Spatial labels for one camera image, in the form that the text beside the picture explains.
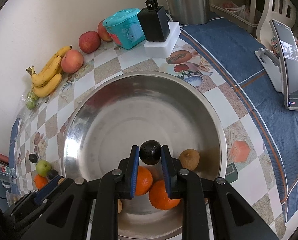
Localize small orange tangerine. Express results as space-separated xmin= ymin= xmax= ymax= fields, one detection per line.
xmin=34 ymin=174 xmax=48 ymax=190

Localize pink red apple front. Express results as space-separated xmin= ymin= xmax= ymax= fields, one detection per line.
xmin=61 ymin=50 xmax=84 ymax=74

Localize white chair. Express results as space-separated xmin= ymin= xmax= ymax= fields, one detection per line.
xmin=256 ymin=0 xmax=296 ymax=49

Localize stainless steel bowl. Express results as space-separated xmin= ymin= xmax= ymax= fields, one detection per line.
xmin=64 ymin=72 xmax=227 ymax=239

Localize printed checkered tablecloth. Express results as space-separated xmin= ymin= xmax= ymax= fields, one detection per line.
xmin=9 ymin=16 xmax=298 ymax=239

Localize white phone stand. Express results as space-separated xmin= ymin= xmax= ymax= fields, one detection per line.
xmin=255 ymin=48 xmax=284 ymax=94

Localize large orange tangerine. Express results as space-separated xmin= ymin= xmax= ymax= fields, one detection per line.
xmin=148 ymin=180 xmax=180 ymax=211

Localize red apple right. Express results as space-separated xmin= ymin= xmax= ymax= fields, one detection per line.
xmin=97 ymin=20 xmax=113 ymax=42

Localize black power adapter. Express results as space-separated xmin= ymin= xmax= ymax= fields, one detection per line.
xmin=137 ymin=6 xmax=170 ymax=42

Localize green mango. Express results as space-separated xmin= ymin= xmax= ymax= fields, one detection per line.
xmin=36 ymin=159 xmax=52 ymax=177

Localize smartphone on stand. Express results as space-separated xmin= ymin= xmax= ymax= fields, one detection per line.
xmin=270 ymin=19 xmax=298 ymax=111

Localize teal toy box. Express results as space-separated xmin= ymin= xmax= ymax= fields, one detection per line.
xmin=102 ymin=8 xmax=145 ymax=50

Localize bunch of yellow bananas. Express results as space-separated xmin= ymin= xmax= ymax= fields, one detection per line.
xmin=26 ymin=46 xmax=72 ymax=98

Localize dark plum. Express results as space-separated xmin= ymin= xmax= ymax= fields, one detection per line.
xmin=47 ymin=169 xmax=59 ymax=180
xmin=139 ymin=140 xmax=161 ymax=165
xmin=28 ymin=153 xmax=39 ymax=164

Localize tangerine in bowl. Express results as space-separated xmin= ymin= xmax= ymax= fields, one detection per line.
xmin=135 ymin=166 xmax=153 ymax=196

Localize steel kettle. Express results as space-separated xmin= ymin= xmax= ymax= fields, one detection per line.
xmin=166 ymin=0 xmax=210 ymax=25

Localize white power strip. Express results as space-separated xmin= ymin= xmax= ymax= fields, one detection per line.
xmin=144 ymin=21 xmax=180 ymax=59

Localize longan in bowl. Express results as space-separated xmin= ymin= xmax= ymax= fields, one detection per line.
xmin=118 ymin=199 xmax=123 ymax=213

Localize dark red apple middle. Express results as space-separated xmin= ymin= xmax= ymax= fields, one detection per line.
xmin=78 ymin=31 xmax=101 ymax=54

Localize bag of green fruits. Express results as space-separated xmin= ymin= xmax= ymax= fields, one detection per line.
xmin=21 ymin=90 xmax=39 ymax=110

